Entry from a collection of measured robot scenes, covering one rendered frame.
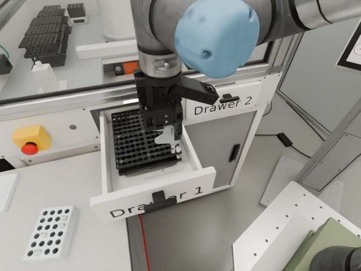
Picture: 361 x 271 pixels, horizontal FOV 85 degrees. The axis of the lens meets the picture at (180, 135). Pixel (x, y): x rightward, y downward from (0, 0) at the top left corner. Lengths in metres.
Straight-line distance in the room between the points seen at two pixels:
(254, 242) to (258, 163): 1.17
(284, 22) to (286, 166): 1.52
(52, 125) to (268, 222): 0.70
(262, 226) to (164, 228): 0.86
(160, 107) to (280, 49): 0.52
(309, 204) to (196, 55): 0.61
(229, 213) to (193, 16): 1.34
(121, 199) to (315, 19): 0.44
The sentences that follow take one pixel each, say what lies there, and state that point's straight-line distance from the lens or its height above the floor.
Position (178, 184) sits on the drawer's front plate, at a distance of 0.47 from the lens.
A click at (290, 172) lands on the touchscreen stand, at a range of 1.74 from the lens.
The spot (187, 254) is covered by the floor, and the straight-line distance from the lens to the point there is 1.36.
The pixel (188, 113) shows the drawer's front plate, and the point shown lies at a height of 0.85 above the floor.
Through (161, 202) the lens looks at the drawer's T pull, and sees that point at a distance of 0.46.
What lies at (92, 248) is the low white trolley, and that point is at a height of 0.76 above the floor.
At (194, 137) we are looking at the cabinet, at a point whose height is 0.67.
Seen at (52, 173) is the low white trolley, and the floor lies 0.76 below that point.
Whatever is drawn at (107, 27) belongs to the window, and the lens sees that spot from 0.58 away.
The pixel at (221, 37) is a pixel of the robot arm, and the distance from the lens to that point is 0.20.
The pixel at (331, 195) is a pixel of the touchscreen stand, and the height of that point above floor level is 0.04.
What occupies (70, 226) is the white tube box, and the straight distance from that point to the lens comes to 0.64.
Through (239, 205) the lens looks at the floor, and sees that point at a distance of 1.50.
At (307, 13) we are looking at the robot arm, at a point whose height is 1.26.
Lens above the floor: 1.33
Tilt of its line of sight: 47 degrees down
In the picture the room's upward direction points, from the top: straight up
